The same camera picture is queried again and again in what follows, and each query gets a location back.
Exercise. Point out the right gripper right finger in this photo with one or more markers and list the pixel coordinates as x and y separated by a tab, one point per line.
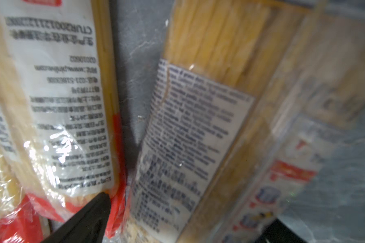
278	232

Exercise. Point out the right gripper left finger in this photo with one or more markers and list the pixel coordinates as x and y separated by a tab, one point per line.
86	226

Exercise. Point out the blue white label spaghetti bag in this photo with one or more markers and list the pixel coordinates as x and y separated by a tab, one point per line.
252	98

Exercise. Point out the red white label spaghetti bag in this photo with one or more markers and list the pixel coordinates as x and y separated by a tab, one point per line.
59	102

